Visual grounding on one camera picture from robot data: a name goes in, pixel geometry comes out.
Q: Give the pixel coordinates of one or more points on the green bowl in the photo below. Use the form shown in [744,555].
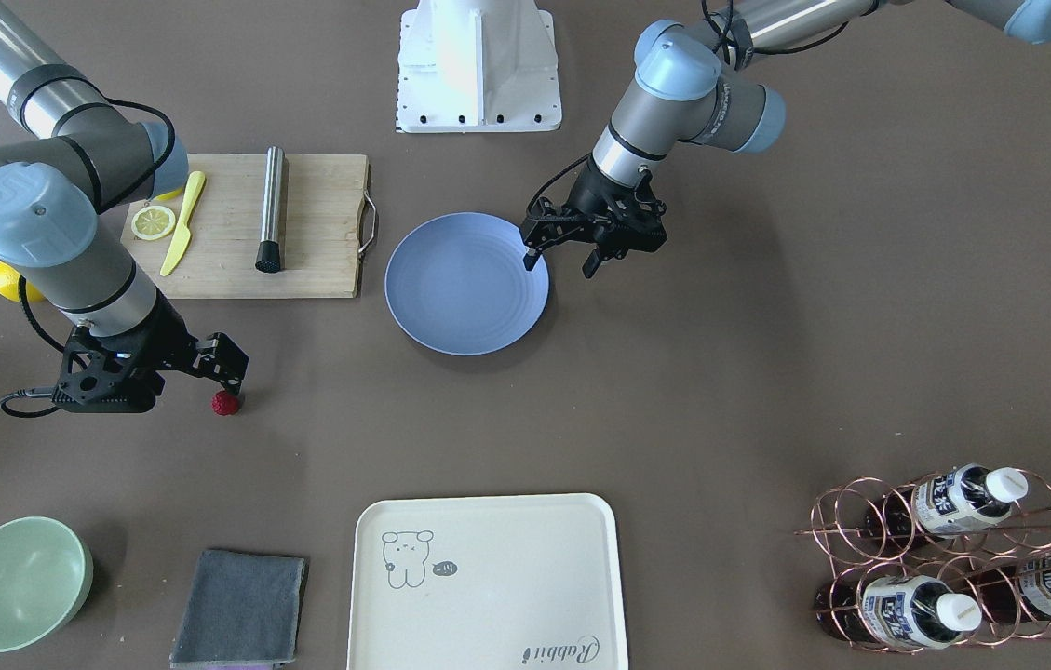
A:
[46,572]

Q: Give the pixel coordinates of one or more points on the cream rabbit tray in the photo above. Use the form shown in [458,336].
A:
[493,582]

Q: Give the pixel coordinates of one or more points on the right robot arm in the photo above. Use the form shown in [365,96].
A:
[86,157]

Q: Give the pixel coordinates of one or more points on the red strawberry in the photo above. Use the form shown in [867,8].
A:
[217,405]

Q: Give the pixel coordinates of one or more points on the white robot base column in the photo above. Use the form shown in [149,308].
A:
[477,66]

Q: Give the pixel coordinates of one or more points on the yellow plastic knife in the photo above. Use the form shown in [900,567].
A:
[182,234]

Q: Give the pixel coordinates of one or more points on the blue plate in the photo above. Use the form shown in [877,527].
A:
[457,285]

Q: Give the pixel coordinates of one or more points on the lemon slice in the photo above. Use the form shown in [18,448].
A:
[168,196]
[153,223]

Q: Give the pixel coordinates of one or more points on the tea bottle two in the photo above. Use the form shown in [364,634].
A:
[969,498]

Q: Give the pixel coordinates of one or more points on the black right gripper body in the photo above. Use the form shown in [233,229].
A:
[165,337]

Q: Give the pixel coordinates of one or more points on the steel muddler black tip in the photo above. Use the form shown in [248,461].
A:
[269,258]

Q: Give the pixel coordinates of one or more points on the tea bottle one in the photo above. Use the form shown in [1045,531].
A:
[897,613]

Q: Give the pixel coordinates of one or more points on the lemon slice upper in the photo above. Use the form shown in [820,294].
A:
[168,196]

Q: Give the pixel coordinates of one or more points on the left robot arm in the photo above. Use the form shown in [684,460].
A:
[687,86]

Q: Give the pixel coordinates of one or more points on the lemon slice lower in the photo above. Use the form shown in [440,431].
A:
[153,223]

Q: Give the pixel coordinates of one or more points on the grey folded cloth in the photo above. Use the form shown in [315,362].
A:
[243,611]

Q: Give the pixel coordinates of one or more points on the copper wire bottle rack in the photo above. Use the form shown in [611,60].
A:
[836,521]

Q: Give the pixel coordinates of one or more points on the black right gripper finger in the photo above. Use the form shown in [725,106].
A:
[233,393]

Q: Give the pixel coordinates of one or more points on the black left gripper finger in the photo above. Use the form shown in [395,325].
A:
[596,257]
[533,255]

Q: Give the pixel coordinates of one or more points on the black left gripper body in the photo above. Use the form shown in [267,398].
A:
[597,198]

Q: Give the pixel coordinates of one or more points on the yellow lemon far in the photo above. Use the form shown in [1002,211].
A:
[10,286]

